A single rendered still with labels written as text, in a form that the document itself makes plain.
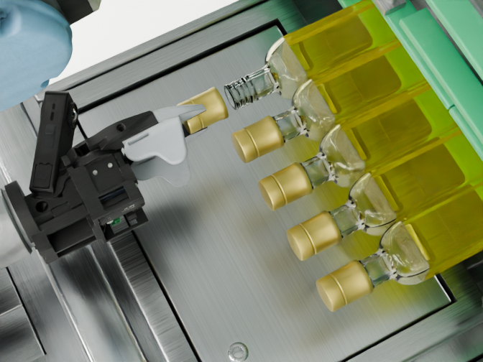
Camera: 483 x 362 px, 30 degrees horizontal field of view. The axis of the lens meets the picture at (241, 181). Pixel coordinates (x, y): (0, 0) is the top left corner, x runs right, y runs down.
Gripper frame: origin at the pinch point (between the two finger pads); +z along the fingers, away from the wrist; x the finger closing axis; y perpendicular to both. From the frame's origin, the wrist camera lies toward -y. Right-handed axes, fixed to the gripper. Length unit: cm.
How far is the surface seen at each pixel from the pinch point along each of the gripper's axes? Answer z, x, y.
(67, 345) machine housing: -22.0, -14.7, 11.8
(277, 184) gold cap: 3.7, 2.0, 11.6
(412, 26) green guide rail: 23.0, 6.5, 4.5
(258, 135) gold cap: 4.7, 2.0, 6.0
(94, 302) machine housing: -17.3, -12.6, 9.4
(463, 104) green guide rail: 22.6, 6.5, 14.2
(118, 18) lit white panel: 0.3, -11.9, -22.1
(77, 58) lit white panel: -6.6, -11.9, -19.3
